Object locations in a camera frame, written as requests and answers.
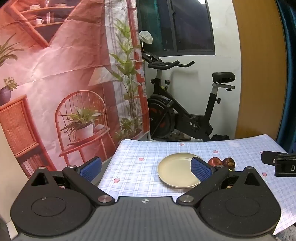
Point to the black bag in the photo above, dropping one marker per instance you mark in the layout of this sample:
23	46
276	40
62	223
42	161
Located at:
220	137

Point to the black exercise bike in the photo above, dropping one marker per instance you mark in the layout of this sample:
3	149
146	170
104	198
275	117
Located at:
161	111

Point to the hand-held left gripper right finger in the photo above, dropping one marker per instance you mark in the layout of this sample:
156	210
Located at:
201	170

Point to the blue checked tablecloth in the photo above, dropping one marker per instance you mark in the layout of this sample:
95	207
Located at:
143	171

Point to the brown sandals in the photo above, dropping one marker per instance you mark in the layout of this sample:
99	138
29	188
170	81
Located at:
181	137

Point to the white cloth cap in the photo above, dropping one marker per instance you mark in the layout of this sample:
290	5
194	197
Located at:
145	37

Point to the printed backdrop cloth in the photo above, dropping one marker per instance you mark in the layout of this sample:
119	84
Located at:
69	58

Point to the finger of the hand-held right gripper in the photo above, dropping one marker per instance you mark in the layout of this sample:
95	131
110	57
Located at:
268	157

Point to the dark purple mangosteen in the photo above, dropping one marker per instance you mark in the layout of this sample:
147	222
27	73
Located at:
229	162

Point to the blue curtain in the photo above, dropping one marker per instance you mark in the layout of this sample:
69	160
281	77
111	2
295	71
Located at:
289	92

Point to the wooden door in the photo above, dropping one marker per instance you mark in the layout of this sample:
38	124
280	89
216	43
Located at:
259	69

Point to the red apple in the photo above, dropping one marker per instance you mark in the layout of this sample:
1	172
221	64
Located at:
214	161

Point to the dark window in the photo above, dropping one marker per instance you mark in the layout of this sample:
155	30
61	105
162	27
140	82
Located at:
189	27

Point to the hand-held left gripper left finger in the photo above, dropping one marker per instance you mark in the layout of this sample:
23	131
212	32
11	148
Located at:
90	169

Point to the beige round plate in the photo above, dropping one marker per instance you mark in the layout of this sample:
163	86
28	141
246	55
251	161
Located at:
175	169

